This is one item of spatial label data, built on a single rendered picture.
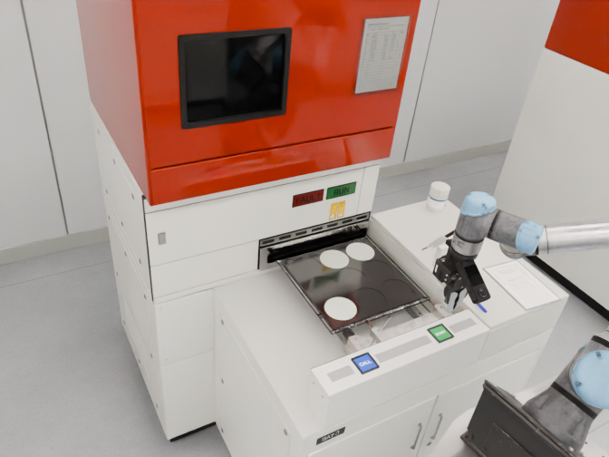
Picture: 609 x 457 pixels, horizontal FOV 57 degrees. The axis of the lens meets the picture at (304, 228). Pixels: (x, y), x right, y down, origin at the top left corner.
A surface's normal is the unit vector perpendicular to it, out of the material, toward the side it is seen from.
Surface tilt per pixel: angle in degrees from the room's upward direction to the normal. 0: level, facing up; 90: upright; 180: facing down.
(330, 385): 0
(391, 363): 0
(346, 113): 90
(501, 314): 0
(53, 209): 90
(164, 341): 90
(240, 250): 90
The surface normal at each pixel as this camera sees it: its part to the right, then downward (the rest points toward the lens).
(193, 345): 0.48, 0.54
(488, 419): -0.80, 0.29
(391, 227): 0.09, -0.81
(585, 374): -0.40, -0.11
